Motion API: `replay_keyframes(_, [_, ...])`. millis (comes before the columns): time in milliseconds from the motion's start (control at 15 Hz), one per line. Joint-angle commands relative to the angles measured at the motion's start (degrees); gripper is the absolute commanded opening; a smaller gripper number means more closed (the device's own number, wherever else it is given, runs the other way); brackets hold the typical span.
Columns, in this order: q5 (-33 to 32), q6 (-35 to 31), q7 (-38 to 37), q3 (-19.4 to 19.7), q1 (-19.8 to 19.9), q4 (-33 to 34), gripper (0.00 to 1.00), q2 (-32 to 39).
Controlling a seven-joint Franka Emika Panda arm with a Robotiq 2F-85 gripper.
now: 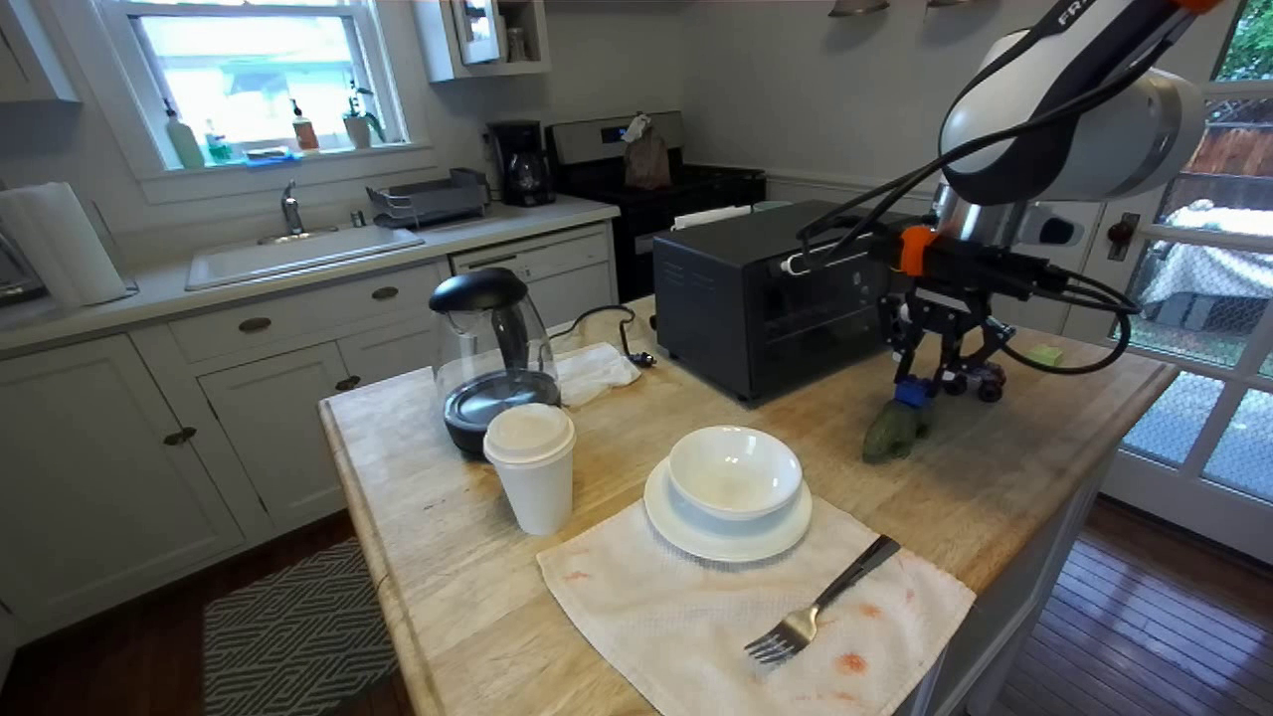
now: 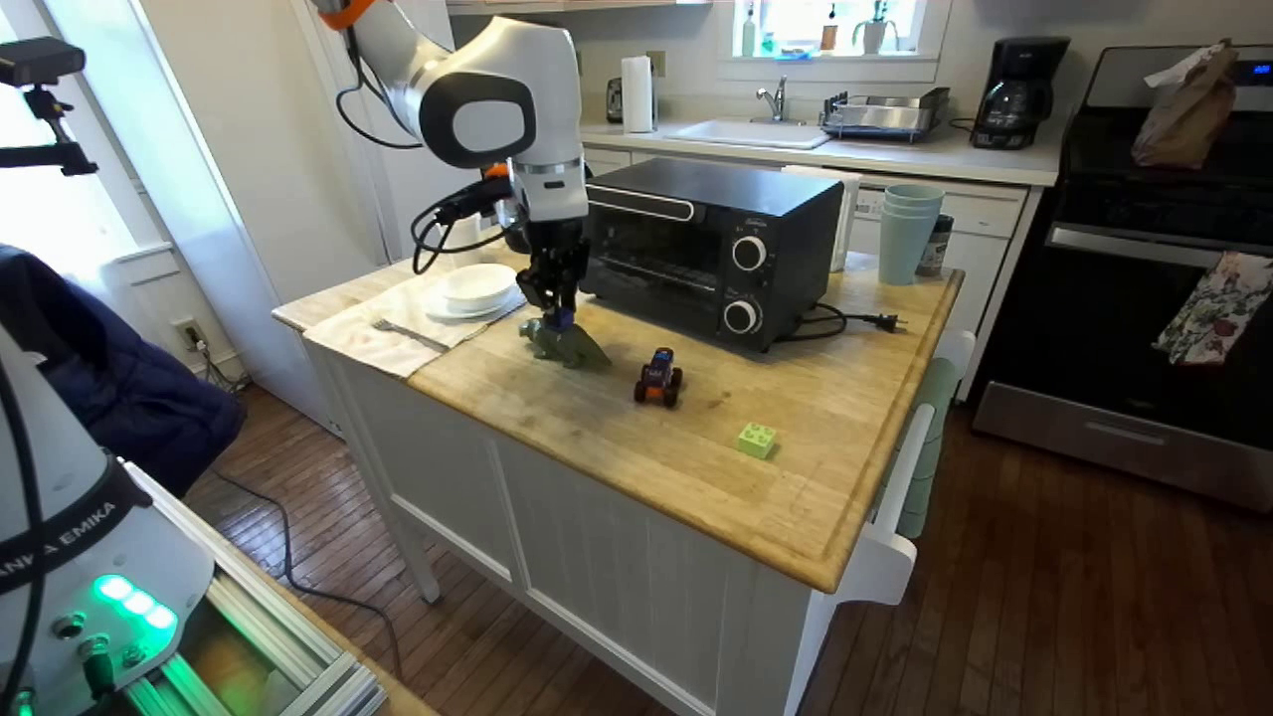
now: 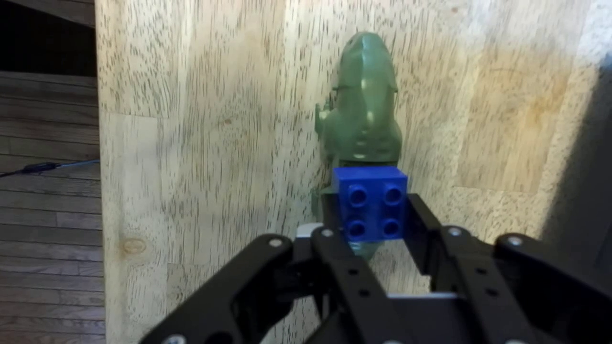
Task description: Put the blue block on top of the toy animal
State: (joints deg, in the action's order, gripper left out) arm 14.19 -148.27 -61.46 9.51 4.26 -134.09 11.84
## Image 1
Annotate black door handle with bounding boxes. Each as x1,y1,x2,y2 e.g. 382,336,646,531
1101,210,1145,262

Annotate black steel stove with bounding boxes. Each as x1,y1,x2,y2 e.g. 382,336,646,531
546,113,771,308

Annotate white bowl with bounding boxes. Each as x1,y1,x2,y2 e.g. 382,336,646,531
661,422,807,524

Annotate white wall cabinet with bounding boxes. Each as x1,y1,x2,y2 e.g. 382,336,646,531
409,0,555,88

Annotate white plate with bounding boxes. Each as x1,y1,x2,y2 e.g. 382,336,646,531
642,455,816,570

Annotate stained white cloth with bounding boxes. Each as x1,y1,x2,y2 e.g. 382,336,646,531
535,494,978,716

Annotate white glass pane door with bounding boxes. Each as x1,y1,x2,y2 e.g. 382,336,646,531
1020,0,1273,570

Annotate black coffee maker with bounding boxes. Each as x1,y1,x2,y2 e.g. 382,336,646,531
482,120,558,210

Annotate small toy car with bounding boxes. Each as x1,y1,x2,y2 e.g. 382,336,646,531
943,364,1012,405

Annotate silver fork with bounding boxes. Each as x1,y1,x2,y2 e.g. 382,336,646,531
739,533,902,670

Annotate green soap bottle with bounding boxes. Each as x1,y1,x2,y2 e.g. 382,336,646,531
161,105,210,171

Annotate folded white napkin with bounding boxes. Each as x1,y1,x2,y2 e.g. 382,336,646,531
550,337,646,413

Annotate white counter cabinets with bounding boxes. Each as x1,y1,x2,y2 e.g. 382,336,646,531
0,194,626,654

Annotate black power cord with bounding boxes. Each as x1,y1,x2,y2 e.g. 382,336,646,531
546,303,661,373

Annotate white paper towel roll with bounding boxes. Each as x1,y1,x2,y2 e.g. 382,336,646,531
0,181,135,312

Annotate white kitchen sink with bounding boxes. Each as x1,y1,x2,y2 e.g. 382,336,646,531
184,224,432,295

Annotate green toy animal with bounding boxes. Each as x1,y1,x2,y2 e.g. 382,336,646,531
859,403,937,467

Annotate patterned grey floor mat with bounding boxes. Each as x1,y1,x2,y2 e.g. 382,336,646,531
201,533,404,716

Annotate brown paper bag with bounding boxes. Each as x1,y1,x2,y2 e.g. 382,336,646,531
620,113,677,194

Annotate kitchen window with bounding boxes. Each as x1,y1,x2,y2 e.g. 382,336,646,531
92,0,409,174

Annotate small potted plant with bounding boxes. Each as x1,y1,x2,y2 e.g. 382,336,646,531
337,81,389,151

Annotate grey dish rack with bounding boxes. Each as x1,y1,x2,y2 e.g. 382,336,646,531
363,167,495,230

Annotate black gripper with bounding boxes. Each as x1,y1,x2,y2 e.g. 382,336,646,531
884,275,1020,397

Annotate glass electric kettle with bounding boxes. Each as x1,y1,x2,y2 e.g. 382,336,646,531
426,265,565,467

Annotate chrome faucet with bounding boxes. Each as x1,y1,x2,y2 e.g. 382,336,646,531
275,181,312,242

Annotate white paper cup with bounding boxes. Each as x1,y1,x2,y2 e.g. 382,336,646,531
482,403,580,543

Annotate black toaster oven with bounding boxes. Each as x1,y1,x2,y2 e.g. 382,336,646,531
649,194,920,409

